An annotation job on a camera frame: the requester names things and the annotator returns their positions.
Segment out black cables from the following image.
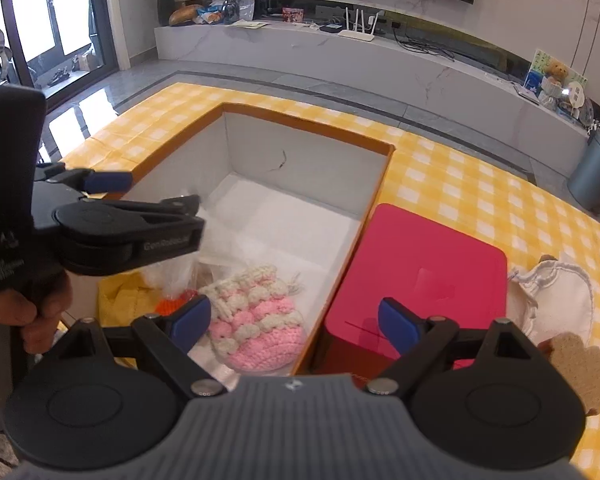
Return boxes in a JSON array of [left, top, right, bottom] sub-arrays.
[[394, 24, 457, 62]]

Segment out clear plastic bag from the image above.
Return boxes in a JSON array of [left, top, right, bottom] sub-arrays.
[[142, 192, 242, 302]]

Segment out teddy bear bouquet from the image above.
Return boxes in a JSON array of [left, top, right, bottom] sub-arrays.
[[540, 60, 569, 107]]

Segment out green white picture card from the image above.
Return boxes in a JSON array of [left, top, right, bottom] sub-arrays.
[[522, 49, 589, 102]]

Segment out yellow checkered tablecloth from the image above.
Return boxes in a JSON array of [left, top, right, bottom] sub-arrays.
[[60, 82, 600, 472]]

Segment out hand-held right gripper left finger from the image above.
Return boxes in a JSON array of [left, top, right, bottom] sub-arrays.
[[27, 295, 229, 401]]

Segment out white marble television console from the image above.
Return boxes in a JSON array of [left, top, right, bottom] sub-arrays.
[[154, 0, 589, 164]]

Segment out notebook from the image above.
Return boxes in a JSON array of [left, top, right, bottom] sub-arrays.
[[512, 82, 542, 106]]

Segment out white drawstring cloth pouch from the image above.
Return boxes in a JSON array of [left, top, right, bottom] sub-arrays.
[[505, 255, 595, 342]]

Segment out white round sign ornament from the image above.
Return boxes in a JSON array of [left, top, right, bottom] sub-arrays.
[[566, 81, 587, 111]]

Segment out white router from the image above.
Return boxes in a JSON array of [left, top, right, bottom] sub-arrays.
[[339, 6, 381, 41]]

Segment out glass sliding door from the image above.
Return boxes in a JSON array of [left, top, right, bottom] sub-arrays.
[[0, 0, 119, 107]]

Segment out orange storage box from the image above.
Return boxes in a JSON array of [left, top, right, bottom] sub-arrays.
[[60, 101, 397, 379]]

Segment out brown loaf-shaped ornament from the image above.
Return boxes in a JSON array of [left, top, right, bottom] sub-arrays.
[[169, 4, 205, 26]]

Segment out pink white crochet hat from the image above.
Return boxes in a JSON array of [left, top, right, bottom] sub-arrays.
[[198, 265, 309, 374]]

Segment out red square box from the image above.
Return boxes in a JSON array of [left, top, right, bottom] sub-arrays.
[[312, 203, 510, 379]]

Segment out yellow cloth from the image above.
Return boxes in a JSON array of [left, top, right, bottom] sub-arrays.
[[97, 271, 168, 369]]

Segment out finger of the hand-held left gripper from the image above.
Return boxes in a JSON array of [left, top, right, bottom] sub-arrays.
[[80, 193, 204, 222], [34, 162, 133, 206]]

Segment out person's left hand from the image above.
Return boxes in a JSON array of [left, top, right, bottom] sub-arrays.
[[0, 272, 74, 356]]

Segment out bread slice plush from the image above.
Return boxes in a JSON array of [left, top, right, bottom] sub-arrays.
[[537, 332, 600, 417]]

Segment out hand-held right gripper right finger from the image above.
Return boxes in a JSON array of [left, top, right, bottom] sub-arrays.
[[364, 297, 566, 401]]

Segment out blue snack packets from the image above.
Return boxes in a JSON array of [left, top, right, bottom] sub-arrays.
[[195, 2, 226, 25]]

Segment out grey-blue trash can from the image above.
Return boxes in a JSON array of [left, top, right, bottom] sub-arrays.
[[567, 130, 600, 212]]

